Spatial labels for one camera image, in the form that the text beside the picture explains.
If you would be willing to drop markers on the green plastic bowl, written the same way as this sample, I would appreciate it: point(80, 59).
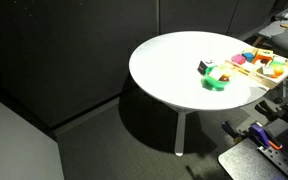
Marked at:
point(214, 73)

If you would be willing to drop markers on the pink soft block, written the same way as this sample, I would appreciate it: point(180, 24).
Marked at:
point(239, 59)

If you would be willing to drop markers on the blue soft block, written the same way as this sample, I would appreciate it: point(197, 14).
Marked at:
point(248, 56)

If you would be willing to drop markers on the grey soft block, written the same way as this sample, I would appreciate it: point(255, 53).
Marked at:
point(267, 70)

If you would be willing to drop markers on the orange soft block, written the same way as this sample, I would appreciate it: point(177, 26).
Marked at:
point(263, 56)

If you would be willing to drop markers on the round white table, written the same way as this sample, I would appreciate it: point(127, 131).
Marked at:
point(166, 68)

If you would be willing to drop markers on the black white printed cube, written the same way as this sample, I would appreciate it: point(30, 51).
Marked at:
point(204, 64)

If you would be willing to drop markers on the purple spring clamp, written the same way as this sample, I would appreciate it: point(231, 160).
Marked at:
point(264, 137)

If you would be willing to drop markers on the black spring clamp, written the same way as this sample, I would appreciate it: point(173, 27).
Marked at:
point(264, 109)

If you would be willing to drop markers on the wooden toy tray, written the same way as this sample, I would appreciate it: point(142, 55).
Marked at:
point(261, 65)

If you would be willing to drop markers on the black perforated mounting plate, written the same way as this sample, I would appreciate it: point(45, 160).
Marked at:
point(244, 162)

